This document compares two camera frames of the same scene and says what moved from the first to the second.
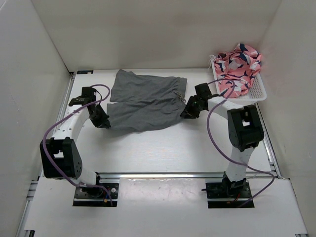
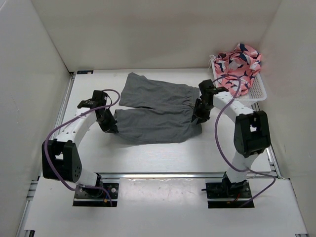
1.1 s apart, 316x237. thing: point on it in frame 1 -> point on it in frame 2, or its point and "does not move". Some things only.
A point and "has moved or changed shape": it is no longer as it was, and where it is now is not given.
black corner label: x=85 y=72 does not move
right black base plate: x=228 y=195 does not move
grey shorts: x=143 y=102 has moved or changed shape
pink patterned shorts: x=239 y=65 does not move
